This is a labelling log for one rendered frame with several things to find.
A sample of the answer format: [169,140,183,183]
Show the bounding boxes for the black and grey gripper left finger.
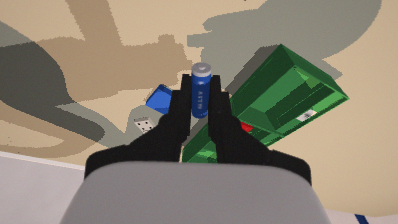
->
[84,74,192,180]

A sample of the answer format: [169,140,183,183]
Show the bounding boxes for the blue flat block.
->
[145,84,172,114]

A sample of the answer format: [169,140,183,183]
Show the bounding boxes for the blue battery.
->
[191,62,212,119]

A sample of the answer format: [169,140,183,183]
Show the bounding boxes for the grey domino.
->
[134,117,156,133]

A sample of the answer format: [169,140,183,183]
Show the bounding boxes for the green three-compartment bin rack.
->
[182,44,350,164]

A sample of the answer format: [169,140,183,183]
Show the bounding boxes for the red nine-volt battery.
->
[240,121,253,132]

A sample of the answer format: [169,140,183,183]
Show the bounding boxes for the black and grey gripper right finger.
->
[208,75,312,187]

